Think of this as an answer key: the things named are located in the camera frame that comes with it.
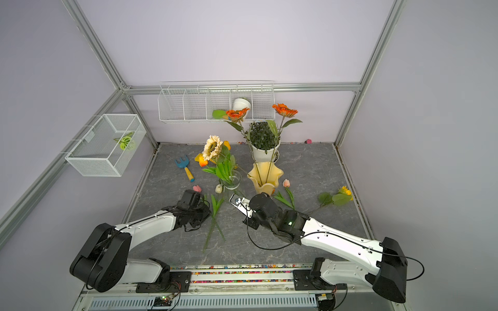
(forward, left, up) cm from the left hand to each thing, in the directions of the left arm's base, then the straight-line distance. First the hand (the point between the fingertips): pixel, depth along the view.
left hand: (211, 214), depth 90 cm
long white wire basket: (+48, +6, +29) cm, 56 cm away
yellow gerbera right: (+2, -61, +2) cm, 61 cm away
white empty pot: (+41, -17, +31) cm, 54 cm away
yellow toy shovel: (+10, 0, +29) cm, 31 cm away
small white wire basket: (+25, +37, +28) cm, 53 cm away
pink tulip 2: (+13, -38, +1) cm, 40 cm away
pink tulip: (+14, +8, +1) cm, 16 cm away
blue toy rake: (+33, +18, -2) cm, 38 cm away
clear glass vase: (+11, -11, +10) cm, 18 cm away
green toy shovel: (+44, -5, +23) cm, 50 cm away
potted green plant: (+30, -28, +17) cm, 45 cm away
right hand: (-5, -16, +18) cm, 25 cm away
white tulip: (+12, -3, +1) cm, 13 cm away
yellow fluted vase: (+10, -26, +14) cm, 31 cm away
